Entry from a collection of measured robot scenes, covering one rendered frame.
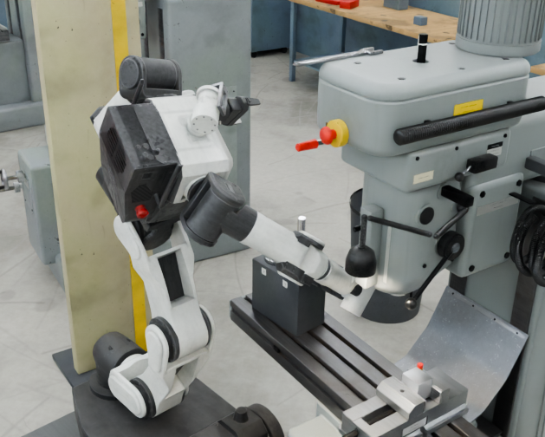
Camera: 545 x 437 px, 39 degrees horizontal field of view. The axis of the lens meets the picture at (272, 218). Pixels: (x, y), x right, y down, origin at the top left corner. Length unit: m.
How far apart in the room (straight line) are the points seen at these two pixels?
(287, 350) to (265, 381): 1.41
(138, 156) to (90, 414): 1.16
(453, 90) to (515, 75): 0.19
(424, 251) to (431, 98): 0.41
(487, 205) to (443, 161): 0.23
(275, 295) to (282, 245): 0.53
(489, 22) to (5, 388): 2.84
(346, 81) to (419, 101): 0.16
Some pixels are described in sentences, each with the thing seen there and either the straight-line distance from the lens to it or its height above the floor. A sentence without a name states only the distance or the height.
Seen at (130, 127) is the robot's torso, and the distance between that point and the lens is 1.97.
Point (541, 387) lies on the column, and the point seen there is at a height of 0.92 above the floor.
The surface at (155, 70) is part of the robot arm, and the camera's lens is 2.11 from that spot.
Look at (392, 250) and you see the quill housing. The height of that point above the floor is 1.45.
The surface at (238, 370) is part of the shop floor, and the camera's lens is 3.87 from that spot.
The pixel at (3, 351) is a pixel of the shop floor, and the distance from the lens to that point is 4.18.
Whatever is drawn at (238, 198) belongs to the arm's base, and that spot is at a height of 1.55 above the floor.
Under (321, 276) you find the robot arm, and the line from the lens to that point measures 2.05.
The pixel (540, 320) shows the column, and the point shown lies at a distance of 2.30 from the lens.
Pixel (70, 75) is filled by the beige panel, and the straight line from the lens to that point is 3.27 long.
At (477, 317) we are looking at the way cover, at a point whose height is 1.07.
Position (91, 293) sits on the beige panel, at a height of 0.45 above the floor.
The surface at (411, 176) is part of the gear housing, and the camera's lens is 1.74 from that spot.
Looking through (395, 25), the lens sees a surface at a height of 0.88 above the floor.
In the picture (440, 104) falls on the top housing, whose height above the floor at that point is 1.83.
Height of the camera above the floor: 2.34
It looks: 26 degrees down
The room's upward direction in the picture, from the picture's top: 1 degrees clockwise
